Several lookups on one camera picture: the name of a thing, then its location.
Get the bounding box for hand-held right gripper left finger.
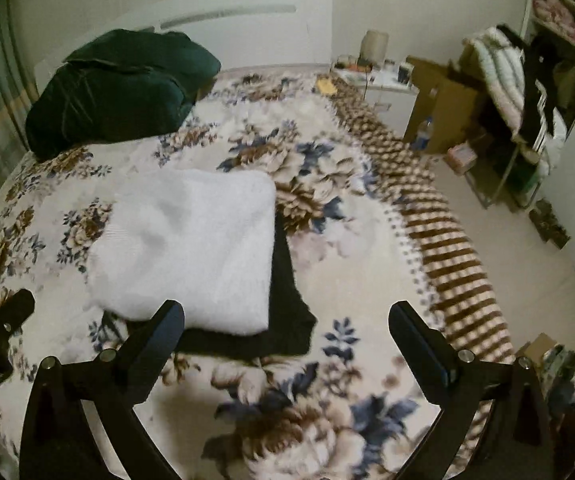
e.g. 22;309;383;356
18;299;194;480

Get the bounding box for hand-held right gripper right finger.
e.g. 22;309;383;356
388;300;559;480

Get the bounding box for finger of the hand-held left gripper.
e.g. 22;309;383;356
0;288;36;348

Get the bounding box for white towel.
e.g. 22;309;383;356
86;168;278;336

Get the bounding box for black garment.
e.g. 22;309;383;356
496;24;564;147
126;214;319;361

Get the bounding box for metal clothes rack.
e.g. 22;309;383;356
466;125;551;212

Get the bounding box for floral blanket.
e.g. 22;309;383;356
0;71;517;480

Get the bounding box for small cardboard box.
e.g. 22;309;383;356
514;332;559;367

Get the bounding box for floral cloth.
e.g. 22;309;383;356
537;344;575;413

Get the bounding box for dark patterned item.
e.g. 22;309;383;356
529;199;571;250

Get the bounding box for small pink box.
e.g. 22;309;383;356
444;141;479;175

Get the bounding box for plastic water bottle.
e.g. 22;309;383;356
414;116;437;152

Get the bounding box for dark green pillows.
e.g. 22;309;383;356
24;28;223;162

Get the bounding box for white nightstand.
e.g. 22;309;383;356
331;57;421;135

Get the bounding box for white quilted jacket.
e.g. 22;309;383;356
466;26;527;137

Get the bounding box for black hanging garment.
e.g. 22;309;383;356
496;24;564;147

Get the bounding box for beige table lamp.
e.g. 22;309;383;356
359;29;391;69

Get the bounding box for white headboard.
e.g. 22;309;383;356
34;0;334;82

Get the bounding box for pink bedding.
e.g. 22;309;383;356
532;0;575;52

